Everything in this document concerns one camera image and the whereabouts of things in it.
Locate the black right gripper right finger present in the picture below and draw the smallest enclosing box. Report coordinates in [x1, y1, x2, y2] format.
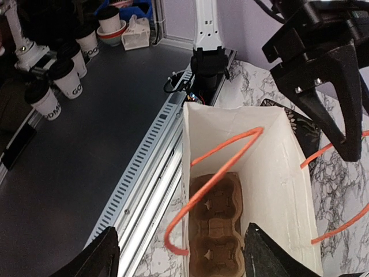
[243, 223, 317, 277]

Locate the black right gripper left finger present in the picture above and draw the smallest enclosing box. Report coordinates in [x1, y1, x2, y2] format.
[52, 226, 120, 276]

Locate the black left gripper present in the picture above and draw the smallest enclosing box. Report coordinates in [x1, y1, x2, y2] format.
[262, 1, 368, 162]

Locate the brown cardboard cup carrier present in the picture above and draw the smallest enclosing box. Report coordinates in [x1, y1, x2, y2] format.
[189, 173, 244, 276]

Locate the white paper takeout bag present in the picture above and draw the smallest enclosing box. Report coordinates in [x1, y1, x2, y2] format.
[164, 103, 323, 276]

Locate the background white coffee cup one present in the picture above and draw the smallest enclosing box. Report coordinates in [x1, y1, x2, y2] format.
[25, 80, 62, 121]

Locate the background white coffee cup two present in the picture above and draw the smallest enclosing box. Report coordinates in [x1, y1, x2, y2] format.
[48, 59, 83, 99]

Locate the background white coffee cup three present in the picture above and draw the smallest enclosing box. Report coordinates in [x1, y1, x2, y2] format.
[57, 41, 88, 78]

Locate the background white coffee cup four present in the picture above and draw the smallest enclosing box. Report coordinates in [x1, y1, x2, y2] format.
[74, 24, 99, 58]

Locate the black floral tray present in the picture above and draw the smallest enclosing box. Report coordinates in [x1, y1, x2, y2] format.
[261, 98, 322, 159]

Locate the white red rimmed bowl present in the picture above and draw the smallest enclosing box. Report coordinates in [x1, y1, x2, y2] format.
[97, 20, 127, 47]

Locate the background cup in bowl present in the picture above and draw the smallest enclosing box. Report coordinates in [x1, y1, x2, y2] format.
[97, 5, 121, 33]

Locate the aluminium table edge rail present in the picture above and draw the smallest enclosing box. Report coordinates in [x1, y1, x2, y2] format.
[83, 48, 237, 277]

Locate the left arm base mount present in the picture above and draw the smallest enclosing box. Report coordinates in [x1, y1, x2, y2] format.
[163, 70, 229, 106]

